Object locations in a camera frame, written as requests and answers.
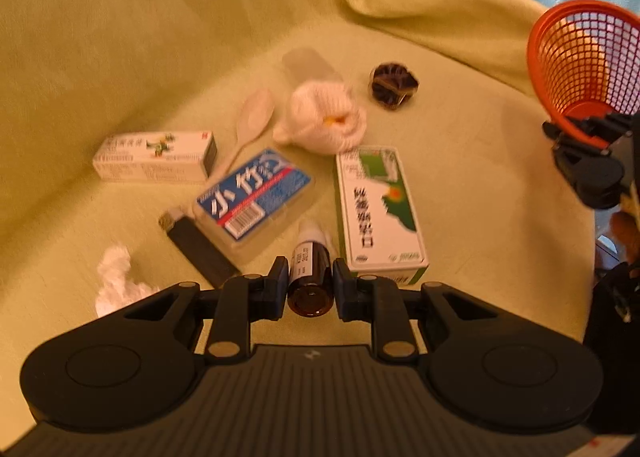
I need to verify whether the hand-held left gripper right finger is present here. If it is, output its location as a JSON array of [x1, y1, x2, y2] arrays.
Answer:
[[332, 258, 501, 360]]

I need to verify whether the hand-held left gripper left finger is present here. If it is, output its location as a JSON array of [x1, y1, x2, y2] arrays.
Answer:
[[122, 256, 291, 358]]

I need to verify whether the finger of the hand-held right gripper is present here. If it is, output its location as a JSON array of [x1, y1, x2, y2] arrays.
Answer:
[[543, 113, 636, 147], [551, 142, 626, 210]]

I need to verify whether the brown glass dropper bottle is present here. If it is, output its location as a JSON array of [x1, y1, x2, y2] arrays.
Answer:
[[286, 220, 335, 318]]

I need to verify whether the orange mesh plastic basket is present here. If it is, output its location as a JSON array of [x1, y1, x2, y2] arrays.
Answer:
[[526, 0, 640, 148]]

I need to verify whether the green and white carton box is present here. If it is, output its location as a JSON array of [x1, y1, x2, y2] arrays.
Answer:
[[334, 146, 430, 288]]

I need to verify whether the black lighter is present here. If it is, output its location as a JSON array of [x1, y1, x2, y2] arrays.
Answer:
[[159, 207, 241, 288]]

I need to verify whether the blue label clear plastic case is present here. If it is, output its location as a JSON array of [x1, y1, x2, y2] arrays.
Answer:
[[192, 147, 316, 253]]

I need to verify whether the white tissue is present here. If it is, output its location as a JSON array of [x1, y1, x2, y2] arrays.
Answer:
[[95, 246, 161, 318]]

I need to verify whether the clear plastic spoon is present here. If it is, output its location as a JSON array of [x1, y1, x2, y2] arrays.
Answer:
[[220, 88, 276, 178]]

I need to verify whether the white knitted sock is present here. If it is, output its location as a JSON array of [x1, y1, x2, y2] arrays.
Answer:
[[272, 80, 368, 154]]

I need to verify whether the white medicine box green print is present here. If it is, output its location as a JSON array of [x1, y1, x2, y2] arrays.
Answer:
[[92, 131, 218, 183]]

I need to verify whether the dark velvet scrunchie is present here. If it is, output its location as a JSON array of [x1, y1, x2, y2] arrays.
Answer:
[[370, 63, 418, 110]]

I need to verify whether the clear plastic bottle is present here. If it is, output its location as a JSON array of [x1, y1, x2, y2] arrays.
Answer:
[[281, 48, 341, 88]]

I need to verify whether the person's right hand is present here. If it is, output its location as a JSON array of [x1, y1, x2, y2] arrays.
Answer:
[[609, 211, 640, 260]]

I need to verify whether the yellow green fleece blanket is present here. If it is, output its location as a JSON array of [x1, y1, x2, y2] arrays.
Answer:
[[0, 0, 640, 348]]

